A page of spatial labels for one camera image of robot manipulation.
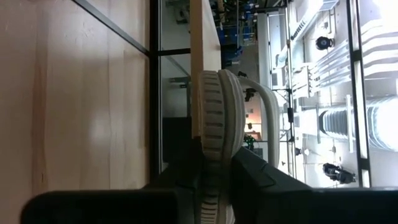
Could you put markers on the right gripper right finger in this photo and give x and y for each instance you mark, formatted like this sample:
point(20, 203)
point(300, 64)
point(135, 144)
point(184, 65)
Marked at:
point(295, 205)

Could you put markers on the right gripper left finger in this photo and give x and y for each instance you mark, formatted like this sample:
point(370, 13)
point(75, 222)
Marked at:
point(109, 207)

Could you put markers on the light grey rubber slide sandal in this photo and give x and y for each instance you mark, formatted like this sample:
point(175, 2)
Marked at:
point(217, 109)

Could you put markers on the black background robot arm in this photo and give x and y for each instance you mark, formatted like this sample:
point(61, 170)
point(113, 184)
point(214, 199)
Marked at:
point(249, 93)

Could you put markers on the black ceiling-hung device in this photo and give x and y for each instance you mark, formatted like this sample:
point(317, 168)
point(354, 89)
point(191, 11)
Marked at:
point(324, 43)
point(337, 172)

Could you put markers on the black overhead light beam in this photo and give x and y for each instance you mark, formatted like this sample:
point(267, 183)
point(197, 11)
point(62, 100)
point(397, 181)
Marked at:
point(356, 55)

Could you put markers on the blue storage crates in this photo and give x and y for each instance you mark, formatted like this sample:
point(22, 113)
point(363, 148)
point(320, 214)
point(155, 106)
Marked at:
point(231, 34)

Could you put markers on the silver ribbed ventilation duct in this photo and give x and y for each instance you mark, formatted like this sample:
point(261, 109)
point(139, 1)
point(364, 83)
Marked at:
point(335, 123)

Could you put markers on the black aluminium rig frame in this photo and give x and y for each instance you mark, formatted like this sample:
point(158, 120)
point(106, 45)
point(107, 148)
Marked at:
point(154, 93)

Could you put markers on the wooden shelf with black frame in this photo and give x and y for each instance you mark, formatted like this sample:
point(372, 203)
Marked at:
point(203, 46)

